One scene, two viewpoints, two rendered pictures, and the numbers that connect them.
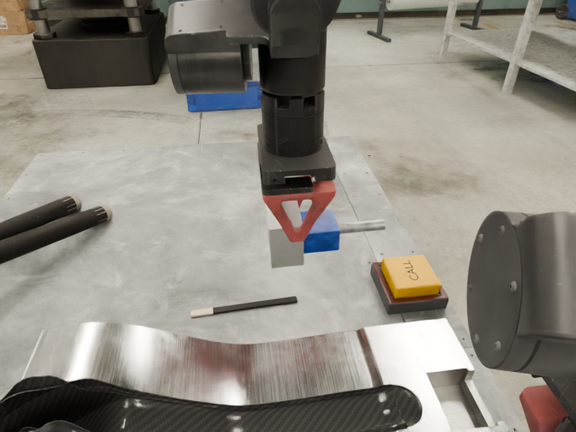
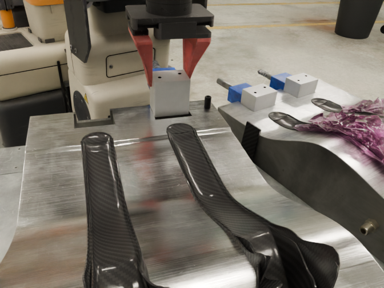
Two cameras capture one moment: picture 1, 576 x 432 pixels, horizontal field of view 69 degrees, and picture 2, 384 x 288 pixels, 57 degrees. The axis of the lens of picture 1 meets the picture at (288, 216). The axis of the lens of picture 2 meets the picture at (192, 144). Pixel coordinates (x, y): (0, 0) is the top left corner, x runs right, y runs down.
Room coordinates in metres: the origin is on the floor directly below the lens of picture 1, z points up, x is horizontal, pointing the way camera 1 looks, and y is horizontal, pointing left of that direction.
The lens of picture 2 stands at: (0.14, 0.29, 1.14)
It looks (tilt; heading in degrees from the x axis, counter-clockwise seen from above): 34 degrees down; 259
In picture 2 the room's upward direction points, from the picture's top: 3 degrees clockwise
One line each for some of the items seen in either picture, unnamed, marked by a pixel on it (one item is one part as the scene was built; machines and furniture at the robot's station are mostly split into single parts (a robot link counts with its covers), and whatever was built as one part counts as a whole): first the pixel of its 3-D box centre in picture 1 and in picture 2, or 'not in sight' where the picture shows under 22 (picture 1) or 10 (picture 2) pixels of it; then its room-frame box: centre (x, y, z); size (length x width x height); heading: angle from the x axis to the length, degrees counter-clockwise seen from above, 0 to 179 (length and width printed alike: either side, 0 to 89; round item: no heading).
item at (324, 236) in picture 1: (327, 230); not in sight; (0.37, -0.04, 0.93); 0.13 x 0.05 x 0.05; 97
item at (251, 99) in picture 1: (225, 88); not in sight; (3.30, 0.50, 0.11); 0.61 x 0.41 x 0.22; 97
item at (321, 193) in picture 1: (295, 196); not in sight; (0.35, -0.01, 0.99); 0.07 x 0.07 x 0.09; 6
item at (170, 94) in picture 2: not in sight; (162, 79); (0.10, -0.21, 0.92); 0.13 x 0.05 x 0.05; 97
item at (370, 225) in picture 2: not in sight; (368, 227); (-0.12, 0.04, 0.84); 0.02 x 0.01 x 0.02; 25
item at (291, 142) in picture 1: (292, 125); not in sight; (0.36, 0.00, 1.06); 0.10 x 0.07 x 0.07; 6
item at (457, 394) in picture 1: (459, 409); (95, 129); (0.20, -0.15, 0.87); 0.05 x 0.05 x 0.04; 7
